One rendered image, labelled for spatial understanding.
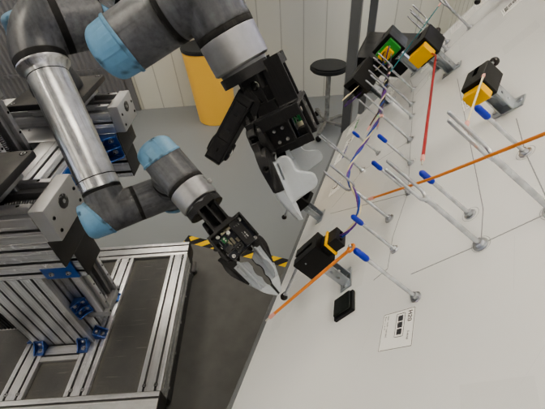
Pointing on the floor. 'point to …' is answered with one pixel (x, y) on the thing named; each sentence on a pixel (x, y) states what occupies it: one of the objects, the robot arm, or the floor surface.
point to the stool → (330, 66)
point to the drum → (205, 86)
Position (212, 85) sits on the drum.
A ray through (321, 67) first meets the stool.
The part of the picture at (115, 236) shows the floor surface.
